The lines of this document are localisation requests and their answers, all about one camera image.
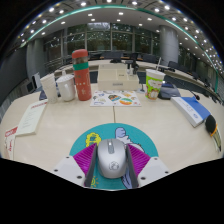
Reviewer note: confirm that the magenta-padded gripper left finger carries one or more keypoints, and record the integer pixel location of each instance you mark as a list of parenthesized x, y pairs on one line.
[(71, 166)]

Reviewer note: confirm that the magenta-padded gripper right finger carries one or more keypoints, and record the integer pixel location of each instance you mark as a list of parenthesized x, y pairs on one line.
[(150, 166)]

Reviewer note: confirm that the silver grey computer mouse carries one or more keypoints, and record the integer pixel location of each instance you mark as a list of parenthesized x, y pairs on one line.
[(112, 160)]

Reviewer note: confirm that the round teal cartoon mouse pad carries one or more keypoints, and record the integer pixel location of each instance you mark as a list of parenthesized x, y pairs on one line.
[(140, 136)]

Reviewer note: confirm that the white booklet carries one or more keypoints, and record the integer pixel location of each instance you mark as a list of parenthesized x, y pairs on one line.
[(31, 117)]

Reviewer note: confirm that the red and white magazine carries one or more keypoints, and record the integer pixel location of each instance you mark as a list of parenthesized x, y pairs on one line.
[(10, 141)]

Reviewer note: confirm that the blue and white book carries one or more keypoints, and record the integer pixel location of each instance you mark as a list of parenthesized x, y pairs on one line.
[(191, 110)]

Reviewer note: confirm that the colourful sticker sheet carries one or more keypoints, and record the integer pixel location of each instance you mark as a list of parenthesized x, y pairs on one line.
[(115, 98)]

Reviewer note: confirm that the dark desk microphone console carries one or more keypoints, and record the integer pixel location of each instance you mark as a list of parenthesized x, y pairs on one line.
[(170, 91)]

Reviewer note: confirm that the printed paper cup with straw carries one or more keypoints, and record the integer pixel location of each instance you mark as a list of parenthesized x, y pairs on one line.
[(154, 85)]

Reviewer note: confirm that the red bottle with green band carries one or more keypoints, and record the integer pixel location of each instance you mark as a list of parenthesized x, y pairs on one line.
[(82, 78)]

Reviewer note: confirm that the grey boxy monitor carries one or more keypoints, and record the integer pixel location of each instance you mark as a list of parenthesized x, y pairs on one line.
[(29, 87)]

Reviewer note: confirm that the white cardboard box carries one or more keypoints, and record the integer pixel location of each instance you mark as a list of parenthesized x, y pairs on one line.
[(116, 80)]

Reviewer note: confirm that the white floor unit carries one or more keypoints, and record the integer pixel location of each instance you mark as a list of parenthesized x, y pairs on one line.
[(37, 80)]

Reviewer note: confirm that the row of dark office chairs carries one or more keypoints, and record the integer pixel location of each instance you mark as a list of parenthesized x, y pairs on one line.
[(146, 58)]

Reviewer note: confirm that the ceiling lights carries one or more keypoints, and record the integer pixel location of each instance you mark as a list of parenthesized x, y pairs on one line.
[(83, 4)]

